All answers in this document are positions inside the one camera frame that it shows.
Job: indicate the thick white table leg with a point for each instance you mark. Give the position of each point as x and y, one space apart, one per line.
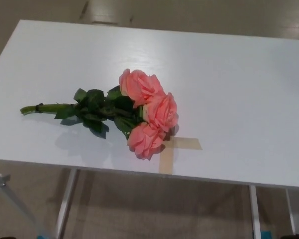
255 211

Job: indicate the long beige tape strip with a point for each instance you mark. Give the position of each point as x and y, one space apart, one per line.
166 161

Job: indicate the slanted white table leg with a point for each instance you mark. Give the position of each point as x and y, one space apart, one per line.
66 206

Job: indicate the blue floor tape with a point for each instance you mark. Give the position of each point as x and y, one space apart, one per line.
38 236
264 235

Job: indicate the thin white table leg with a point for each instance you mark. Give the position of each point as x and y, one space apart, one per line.
290 211

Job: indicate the grey metal frame bar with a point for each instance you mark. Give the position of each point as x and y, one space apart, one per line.
12 199

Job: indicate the short beige tape strip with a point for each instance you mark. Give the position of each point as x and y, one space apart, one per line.
189 144

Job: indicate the pink artificial rose bouquet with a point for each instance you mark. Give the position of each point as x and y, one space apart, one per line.
154 112

